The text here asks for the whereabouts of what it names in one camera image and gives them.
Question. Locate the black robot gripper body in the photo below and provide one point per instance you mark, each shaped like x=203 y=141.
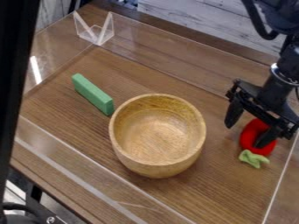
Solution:
x=266 y=101

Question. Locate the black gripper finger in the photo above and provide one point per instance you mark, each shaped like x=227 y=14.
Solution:
x=234 y=113
x=266 y=136

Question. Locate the black vertical foreground post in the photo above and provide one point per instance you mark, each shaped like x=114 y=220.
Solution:
x=18 y=22

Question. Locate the red plush strawberry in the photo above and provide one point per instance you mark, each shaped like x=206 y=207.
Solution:
x=253 y=155

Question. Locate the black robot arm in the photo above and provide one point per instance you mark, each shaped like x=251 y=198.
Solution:
x=274 y=17

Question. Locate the black metal table frame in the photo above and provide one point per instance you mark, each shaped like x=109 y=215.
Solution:
x=23 y=192

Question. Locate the wooden bowl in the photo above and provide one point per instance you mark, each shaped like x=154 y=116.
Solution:
x=158 y=133

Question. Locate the green rectangular block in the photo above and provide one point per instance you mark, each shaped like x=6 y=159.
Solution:
x=94 y=94

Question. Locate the clear acrylic tray walls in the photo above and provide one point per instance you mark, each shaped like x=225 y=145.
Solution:
x=62 y=146

